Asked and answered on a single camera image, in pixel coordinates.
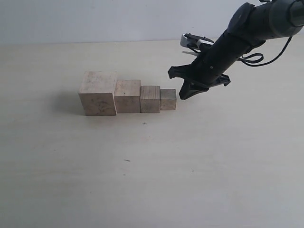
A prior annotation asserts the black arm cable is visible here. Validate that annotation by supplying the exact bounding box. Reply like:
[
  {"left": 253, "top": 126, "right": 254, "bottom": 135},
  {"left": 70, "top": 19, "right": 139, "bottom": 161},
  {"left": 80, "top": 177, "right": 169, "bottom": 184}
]
[{"left": 239, "top": 35, "right": 293, "bottom": 67}]

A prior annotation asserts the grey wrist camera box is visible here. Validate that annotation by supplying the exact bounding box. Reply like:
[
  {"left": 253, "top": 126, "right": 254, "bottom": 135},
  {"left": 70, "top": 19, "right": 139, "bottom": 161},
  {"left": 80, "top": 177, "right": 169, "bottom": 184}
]
[{"left": 180, "top": 33, "right": 214, "bottom": 53}]

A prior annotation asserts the smallest wooden cube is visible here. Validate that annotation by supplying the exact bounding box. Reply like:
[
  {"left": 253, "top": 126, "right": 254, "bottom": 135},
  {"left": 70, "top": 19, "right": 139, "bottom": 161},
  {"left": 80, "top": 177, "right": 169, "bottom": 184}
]
[{"left": 160, "top": 89, "right": 177, "bottom": 111}]

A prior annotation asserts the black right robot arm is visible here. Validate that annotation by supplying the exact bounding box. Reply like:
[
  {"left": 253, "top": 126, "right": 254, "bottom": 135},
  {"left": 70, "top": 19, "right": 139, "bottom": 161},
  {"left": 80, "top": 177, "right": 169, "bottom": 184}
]
[{"left": 168, "top": 0, "right": 304, "bottom": 100}]

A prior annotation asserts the second largest wooden cube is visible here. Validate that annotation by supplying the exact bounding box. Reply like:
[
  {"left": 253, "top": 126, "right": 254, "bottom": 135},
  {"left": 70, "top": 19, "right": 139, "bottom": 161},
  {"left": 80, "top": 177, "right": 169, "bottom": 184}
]
[{"left": 114, "top": 80, "right": 141, "bottom": 114}]

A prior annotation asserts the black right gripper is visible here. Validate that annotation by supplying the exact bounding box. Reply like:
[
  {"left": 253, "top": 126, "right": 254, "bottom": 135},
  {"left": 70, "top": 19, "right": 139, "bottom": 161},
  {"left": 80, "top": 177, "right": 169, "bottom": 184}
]
[{"left": 168, "top": 31, "right": 250, "bottom": 99}]

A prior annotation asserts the third largest wooden cube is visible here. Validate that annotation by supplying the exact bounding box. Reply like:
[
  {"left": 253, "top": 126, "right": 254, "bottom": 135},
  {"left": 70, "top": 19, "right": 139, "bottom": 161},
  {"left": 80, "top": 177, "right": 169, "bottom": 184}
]
[{"left": 140, "top": 85, "right": 160, "bottom": 113}]

